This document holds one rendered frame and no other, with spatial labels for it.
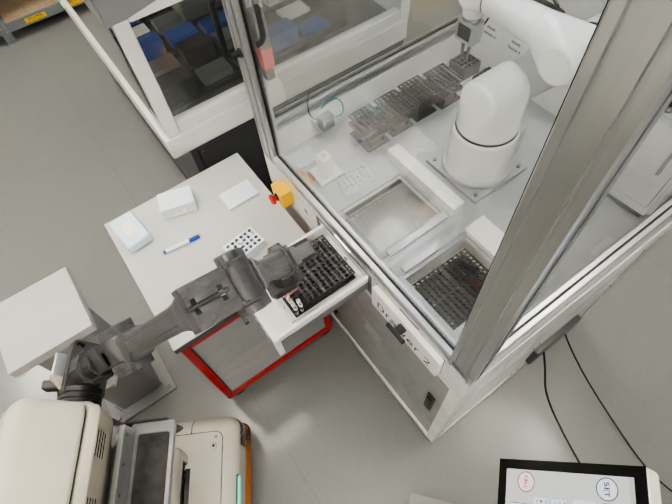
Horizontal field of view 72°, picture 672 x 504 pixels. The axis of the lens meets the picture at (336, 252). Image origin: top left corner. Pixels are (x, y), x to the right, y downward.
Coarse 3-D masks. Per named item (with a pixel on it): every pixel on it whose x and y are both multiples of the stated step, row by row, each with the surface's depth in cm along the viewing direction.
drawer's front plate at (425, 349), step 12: (372, 288) 136; (372, 300) 143; (384, 300) 133; (384, 312) 139; (396, 312) 131; (396, 324) 136; (408, 324) 129; (408, 336) 132; (420, 336) 127; (420, 348) 129; (432, 348) 125; (432, 360) 126; (432, 372) 132
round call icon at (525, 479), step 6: (522, 474) 101; (528, 474) 100; (534, 474) 99; (522, 480) 100; (528, 480) 99; (534, 480) 98; (522, 486) 100; (528, 486) 99; (534, 486) 98; (522, 492) 99; (528, 492) 98; (534, 492) 97
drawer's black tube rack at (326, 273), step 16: (320, 240) 149; (320, 256) 146; (336, 256) 149; (304, 272) 147; (320, 272) 147; (336, 272) 146; (304, 288) 144; (320, 288) 140; (336, 288) 143; (304, 304) 138
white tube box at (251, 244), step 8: (248, 232) 165; (256, 232) 165; (232, 240) 164; (240, 240) 163; (248, 240) 163; (256, 240) 163; (264, 240) 163; (224, 248) 162; (232, 248) 162; (248, 248) 161; (256, 248) 163; (248, 256) 162
